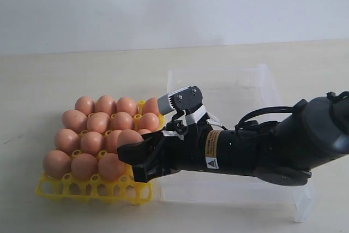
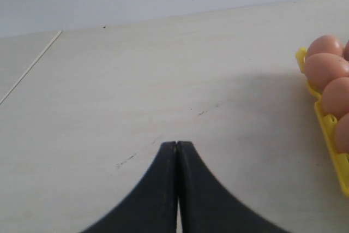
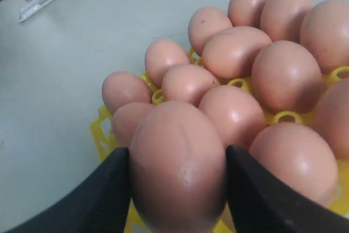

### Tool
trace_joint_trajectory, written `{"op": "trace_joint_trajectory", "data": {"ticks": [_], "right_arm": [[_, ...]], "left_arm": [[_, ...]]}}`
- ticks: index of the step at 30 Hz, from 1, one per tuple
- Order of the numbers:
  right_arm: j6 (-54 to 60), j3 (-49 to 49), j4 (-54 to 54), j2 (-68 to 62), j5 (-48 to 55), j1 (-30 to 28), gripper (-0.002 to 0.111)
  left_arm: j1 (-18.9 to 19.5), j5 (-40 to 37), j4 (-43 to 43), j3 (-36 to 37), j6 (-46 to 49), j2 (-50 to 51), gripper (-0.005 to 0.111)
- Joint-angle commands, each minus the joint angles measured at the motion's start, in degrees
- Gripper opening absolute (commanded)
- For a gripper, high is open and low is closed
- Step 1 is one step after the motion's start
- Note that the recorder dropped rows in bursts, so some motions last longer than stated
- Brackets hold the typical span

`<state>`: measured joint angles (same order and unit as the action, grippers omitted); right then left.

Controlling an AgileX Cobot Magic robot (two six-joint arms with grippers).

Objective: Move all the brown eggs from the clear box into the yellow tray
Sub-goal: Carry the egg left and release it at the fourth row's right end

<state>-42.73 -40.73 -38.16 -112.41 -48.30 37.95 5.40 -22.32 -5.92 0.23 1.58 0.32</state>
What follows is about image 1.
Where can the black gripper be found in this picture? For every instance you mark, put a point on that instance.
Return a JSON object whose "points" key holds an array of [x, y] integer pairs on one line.
{"points": [[197, 147]]}

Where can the brown egg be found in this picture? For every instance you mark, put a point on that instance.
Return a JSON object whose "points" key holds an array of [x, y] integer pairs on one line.
{"points": [[129, 136], [74, 120], [67, 141], [128, 105], [92, 143], [122, 121], [56, 164], [110, 167], [98, 122], [151, 106], [84, 166], [112, 141], [106, 104], [144, 131], [149, 121]]}

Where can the brown egg tray corner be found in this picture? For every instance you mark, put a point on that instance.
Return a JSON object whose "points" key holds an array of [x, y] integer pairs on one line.
{"points": [[85, 104]]}

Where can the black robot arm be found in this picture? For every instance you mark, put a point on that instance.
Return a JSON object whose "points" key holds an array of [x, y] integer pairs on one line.
{"points": [[279, 144]]}

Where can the yellow plastic egg tray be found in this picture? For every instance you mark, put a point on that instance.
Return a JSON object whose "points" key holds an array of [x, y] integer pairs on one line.
{"points": [[123, 189]]}

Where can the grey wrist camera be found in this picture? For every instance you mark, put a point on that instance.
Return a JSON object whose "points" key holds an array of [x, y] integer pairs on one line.
{"points": [[186, 101]]}

